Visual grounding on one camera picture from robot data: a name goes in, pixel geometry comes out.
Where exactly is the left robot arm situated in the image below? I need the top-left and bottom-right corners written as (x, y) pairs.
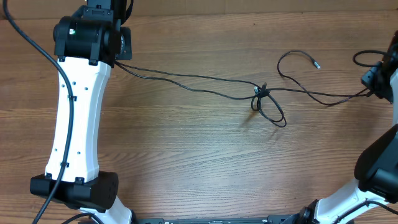
top-left (30, 1), bottom-right (135, 223)

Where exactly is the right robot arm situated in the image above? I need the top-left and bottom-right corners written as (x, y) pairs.
top-left (285, 35), bottom-right (397, 224)

